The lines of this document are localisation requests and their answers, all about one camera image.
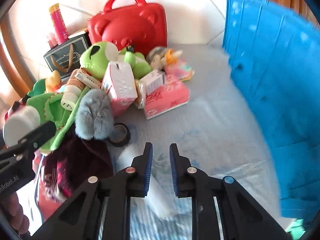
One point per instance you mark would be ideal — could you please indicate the green yellow duck plush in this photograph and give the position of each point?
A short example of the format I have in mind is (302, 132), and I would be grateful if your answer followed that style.
(48, 85)

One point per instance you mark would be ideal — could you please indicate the pink tissue pack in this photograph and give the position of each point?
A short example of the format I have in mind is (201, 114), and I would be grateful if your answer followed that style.
(174, 93)

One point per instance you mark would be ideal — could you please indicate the small pink pad pack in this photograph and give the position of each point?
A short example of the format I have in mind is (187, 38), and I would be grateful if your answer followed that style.
(180, 70)

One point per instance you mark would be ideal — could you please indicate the green frog plush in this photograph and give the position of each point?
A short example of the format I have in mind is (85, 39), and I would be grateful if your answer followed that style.
(96, 58)

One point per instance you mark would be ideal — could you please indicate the white round jar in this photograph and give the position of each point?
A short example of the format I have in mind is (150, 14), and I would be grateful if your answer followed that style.
(20, 124)

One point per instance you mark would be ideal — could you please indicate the white pink tissue box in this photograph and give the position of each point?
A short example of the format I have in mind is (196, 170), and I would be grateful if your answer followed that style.
(119, 85)

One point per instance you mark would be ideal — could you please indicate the white medicine box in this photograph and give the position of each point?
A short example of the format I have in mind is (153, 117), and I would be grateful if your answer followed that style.
(153, 81)

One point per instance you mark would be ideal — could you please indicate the black gift bag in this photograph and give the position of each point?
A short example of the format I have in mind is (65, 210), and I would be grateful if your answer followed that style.
(66, 57)

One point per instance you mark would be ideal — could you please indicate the green crocodile plush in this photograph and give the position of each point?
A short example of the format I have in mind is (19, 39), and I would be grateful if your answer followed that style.
(49, 108)

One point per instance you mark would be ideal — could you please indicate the blue plastic storage crate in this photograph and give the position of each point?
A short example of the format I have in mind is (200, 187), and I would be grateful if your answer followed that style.
(274, 59)

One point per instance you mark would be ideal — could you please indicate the person left hand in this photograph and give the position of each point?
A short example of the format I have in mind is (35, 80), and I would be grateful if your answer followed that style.
(17, 219)

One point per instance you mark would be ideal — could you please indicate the black tape roll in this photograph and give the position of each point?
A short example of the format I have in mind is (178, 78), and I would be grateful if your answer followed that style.
(120, 135)

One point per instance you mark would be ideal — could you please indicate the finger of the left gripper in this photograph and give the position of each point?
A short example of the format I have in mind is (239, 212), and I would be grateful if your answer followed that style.
(31, 142)

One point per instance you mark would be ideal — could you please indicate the pink yellow tube can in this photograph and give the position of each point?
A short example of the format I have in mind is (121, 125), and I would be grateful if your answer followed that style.
(58, 23)

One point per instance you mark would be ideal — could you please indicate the red plush toy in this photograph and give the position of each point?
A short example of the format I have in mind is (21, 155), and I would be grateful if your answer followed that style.
(17, 105)

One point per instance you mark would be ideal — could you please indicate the dark maroon velvet cloth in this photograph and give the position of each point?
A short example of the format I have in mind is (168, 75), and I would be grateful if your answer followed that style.
(66, 168)

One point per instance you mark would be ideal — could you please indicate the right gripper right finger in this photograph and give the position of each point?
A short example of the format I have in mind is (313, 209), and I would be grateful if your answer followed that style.
(221, 208)

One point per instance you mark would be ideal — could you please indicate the grey fluffy plush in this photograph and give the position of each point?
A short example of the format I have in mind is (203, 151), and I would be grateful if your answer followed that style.
(94, 118)

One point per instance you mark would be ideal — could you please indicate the white bottle brown cap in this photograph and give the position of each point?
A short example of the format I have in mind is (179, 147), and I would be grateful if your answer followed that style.
(72, 91)

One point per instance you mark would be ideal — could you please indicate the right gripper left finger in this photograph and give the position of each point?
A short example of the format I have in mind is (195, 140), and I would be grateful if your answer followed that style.
(101, 207)

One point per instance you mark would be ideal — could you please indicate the red bear suitcase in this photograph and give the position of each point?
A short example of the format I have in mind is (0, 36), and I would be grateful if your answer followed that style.
(141, 25)

